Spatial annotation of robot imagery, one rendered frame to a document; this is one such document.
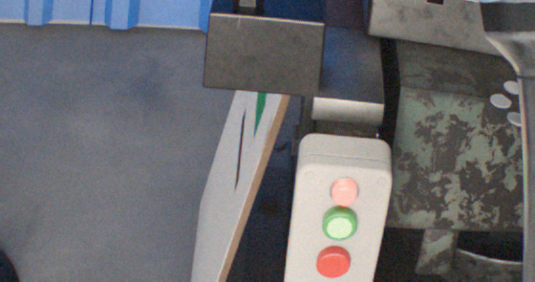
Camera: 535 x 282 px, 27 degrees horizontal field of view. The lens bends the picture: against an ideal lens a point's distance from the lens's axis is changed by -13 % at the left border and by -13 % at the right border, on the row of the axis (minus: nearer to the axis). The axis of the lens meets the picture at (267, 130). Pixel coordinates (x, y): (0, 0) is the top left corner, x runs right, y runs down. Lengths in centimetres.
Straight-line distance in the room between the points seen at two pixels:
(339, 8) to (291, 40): 24
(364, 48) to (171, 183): 100
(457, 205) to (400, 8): 19
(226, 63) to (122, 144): 116
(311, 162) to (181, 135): 125
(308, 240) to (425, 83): 18
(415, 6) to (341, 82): 12
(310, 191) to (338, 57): 16
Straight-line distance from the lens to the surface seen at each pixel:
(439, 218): 111
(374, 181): 96
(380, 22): 111
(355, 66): 107
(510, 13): 50
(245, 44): 100
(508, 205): 112
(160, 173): 209
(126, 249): 190
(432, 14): 111
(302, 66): 101
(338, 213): 96
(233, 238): 144
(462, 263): 127
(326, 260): 99
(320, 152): 97
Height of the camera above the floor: 113
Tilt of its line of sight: 30 degrees down
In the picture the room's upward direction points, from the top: 5 degrees clockwise
